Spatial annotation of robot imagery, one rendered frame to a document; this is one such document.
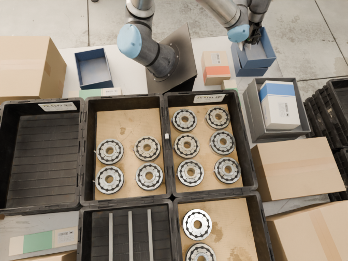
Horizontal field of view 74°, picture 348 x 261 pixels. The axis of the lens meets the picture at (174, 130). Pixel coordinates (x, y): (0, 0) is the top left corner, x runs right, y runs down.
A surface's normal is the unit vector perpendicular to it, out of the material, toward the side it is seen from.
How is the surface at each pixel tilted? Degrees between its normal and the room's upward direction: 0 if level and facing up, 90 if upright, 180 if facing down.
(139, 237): 0
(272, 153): 0
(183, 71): 43
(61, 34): 0
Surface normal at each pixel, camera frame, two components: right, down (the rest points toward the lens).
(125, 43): -0.63, -0.07
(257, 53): 0.08, -0.36
